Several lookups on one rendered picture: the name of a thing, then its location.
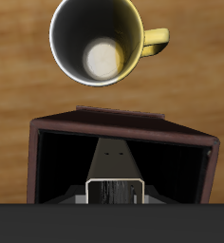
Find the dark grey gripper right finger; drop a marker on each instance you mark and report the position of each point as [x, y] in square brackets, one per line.
[149, 198]

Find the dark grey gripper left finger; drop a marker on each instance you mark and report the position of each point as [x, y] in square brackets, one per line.
[80, 199]

